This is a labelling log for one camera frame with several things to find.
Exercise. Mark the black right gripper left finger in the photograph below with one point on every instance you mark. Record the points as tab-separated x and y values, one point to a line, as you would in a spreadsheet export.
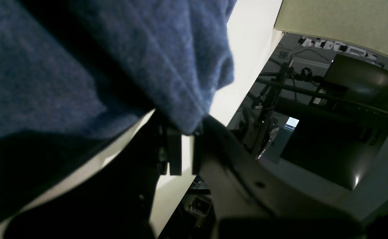
117	201

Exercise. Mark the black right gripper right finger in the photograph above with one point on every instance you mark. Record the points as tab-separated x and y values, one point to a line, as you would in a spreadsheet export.
252	203

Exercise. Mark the dark blue printed t-shirt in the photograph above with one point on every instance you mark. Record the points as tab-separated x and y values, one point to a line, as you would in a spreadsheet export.
76	73

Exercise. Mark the white power strip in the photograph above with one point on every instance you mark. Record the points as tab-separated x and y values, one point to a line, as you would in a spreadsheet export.
336	46

